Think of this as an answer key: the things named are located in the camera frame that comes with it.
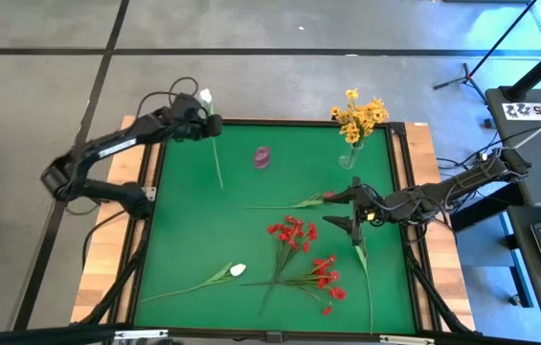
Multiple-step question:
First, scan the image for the white artificial tulip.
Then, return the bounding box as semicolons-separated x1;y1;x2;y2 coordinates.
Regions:
198;87;225;191
139;262;247;305

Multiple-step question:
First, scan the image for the white paper label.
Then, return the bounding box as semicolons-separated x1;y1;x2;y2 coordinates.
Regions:
501;101;541;122

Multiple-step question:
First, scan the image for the large yellow flower bunch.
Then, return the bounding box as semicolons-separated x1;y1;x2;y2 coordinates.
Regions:
329;88;390;145

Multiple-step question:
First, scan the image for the black tripod stand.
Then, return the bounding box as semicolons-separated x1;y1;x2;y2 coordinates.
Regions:
432;0;539;104

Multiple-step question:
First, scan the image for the red flower bunch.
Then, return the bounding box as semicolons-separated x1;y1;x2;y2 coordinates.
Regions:
256;215;319;322
239;255;348;319

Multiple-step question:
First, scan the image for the black cable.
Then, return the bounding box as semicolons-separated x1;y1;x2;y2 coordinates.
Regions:
80;209;125;272

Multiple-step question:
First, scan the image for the silver metal bracket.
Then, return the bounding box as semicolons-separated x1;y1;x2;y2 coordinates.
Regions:
114;329;169;341
378;334;437;345

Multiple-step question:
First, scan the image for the blue desk leg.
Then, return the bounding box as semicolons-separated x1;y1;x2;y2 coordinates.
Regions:
451;210;535;309

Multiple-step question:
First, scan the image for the black metal table frame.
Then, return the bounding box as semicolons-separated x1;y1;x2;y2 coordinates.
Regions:
0;105;541;345

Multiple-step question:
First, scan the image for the purple glass vase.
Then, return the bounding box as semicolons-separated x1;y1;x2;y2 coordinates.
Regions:
252;147;272;172

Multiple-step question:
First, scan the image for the red artificial tulip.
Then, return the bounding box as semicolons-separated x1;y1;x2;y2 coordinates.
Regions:
354;241;374;335
243;190;336;211

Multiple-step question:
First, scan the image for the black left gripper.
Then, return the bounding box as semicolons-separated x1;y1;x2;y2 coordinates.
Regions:
168;93;224;142

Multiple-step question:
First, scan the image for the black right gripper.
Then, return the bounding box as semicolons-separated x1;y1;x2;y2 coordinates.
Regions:
322;176;398;245

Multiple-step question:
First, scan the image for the green table mat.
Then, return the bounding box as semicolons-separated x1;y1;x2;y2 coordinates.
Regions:
133;123;417;335

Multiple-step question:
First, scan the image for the small yellow flower bunch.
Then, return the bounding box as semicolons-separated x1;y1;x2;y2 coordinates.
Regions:
339;119;367;167

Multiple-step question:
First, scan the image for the clear glass vase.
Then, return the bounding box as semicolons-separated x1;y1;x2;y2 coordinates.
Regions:
337;142;365;171

